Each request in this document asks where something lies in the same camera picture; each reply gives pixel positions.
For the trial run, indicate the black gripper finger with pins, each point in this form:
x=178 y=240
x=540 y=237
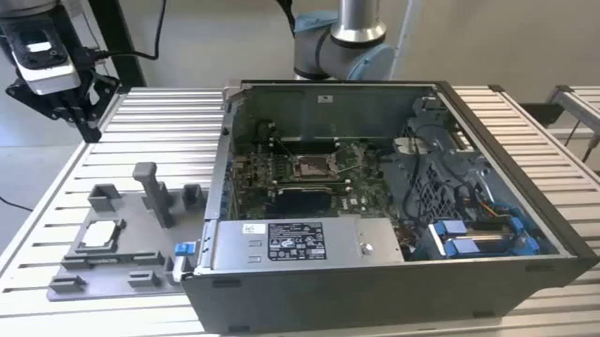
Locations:
x=60 y=107
x=91 y=126

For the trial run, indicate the blue-grey drive cage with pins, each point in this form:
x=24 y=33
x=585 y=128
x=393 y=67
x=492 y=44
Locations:
x=435 y=182

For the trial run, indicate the hard disk in blue carrier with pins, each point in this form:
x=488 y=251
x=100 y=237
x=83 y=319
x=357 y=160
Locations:
x=183 y=249
x=453 y=227
x=461 y=246

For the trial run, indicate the CPU socket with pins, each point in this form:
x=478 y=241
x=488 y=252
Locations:
x=310 y=168

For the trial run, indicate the green motherboard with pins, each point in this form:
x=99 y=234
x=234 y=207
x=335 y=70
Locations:
x=365 y=182

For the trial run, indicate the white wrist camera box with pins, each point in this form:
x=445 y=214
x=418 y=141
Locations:
x=48 y=79

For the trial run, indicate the black vertical frame post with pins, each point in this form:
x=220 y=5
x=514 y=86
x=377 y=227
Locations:
x=124 y=52

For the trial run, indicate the grey parts rack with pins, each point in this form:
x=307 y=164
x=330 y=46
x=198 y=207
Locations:
x=135 y=224

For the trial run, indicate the silver power supply unit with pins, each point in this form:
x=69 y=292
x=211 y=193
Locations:
x=230 y=242

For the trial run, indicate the black heatsink block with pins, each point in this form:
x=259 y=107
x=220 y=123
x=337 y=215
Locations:
x=264 y=130

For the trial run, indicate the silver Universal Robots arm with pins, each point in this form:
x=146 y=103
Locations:
x=355 y=21

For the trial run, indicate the silver square CPU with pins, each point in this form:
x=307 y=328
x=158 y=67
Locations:
x=99 y=233

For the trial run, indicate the metal slat side table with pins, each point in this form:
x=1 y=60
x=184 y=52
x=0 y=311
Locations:
x=578 y=100

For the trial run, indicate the black open PC case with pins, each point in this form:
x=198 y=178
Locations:
x=327 y=302

